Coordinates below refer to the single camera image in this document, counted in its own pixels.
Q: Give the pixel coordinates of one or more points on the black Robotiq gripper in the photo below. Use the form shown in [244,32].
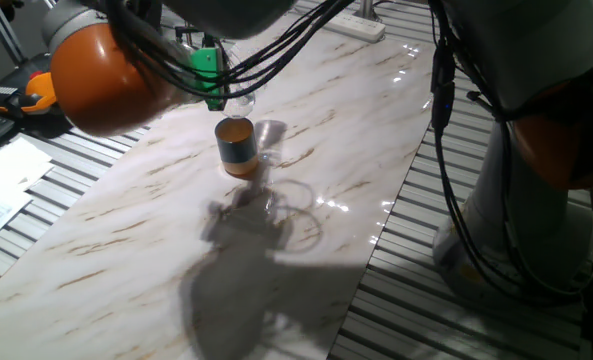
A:
[224,60]

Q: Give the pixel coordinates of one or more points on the clear glass mug with water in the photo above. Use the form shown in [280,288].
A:
[238,105]

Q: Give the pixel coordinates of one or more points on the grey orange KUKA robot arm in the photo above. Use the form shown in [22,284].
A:
[101,85]

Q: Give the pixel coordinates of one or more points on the orange cup with blue band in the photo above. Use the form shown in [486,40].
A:
[236,150]

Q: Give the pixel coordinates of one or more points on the white power strip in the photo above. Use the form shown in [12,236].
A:
[361,27]

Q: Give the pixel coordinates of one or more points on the orange black teach pendant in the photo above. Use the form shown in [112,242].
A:
[38,87]

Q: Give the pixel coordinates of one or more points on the white marble pattern board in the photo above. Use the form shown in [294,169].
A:
[126,250]

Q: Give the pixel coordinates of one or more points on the white paper tissue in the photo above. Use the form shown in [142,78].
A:
[16,162]

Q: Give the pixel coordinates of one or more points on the slim aluminium post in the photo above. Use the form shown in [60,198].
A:
[367,7]

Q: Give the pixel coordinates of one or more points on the dark aluminium frame strut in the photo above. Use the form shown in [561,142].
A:
[5,35]

